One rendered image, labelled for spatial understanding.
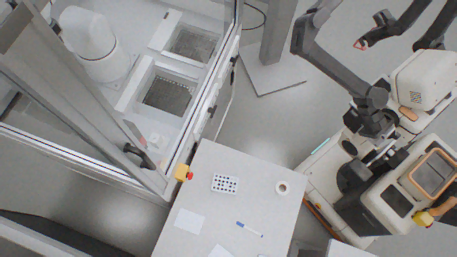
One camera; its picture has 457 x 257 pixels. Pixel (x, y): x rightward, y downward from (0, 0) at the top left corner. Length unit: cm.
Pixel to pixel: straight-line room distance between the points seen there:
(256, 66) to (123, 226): 164
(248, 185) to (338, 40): 191
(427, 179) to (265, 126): 125
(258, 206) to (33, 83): 121
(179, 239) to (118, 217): 95
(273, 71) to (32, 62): 232
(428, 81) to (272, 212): 85
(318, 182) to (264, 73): 105
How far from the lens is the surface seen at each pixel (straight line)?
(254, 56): 270
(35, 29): 46
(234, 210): 149
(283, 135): 244
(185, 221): 148
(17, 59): 45
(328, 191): 211
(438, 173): 170
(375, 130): 126
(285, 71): 267
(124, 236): 234
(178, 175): 138
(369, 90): 118
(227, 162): 154
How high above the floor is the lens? 224
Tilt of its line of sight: 69 degrees down
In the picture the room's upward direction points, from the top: 4 degrees clockwise
